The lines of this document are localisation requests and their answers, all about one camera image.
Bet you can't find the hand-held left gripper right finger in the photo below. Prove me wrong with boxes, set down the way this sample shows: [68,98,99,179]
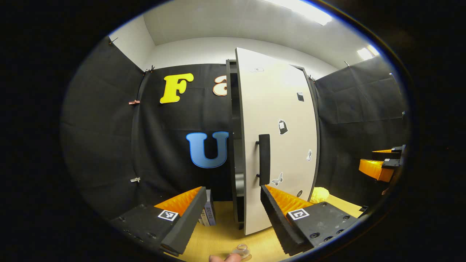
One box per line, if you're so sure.
[260,184,361,255]

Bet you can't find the clear plastic bottle red label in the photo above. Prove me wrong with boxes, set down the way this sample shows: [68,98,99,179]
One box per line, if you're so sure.
[233,244,252,261]

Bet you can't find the black door handle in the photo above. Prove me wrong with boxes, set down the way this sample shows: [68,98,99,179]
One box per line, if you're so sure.
[256,134,271,186]

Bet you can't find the yellow lumpy toy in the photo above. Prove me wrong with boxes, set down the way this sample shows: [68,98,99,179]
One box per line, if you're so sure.
[309,187,330,203]

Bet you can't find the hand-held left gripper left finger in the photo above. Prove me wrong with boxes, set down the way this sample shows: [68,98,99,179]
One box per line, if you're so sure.
[109,186,207,256]

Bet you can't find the blue-grey spine book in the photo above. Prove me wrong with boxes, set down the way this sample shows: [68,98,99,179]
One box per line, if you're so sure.
[204,189,216,226]

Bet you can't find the small ceiling light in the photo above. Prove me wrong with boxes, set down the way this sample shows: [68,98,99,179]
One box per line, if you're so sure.
[357,45,380,61]

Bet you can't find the dark grey cabinet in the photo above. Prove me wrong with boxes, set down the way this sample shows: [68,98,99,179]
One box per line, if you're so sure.
[226,59,321,224]

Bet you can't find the black backdrop cloth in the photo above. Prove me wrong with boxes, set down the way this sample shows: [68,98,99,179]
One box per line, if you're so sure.
[61,36,407,226]

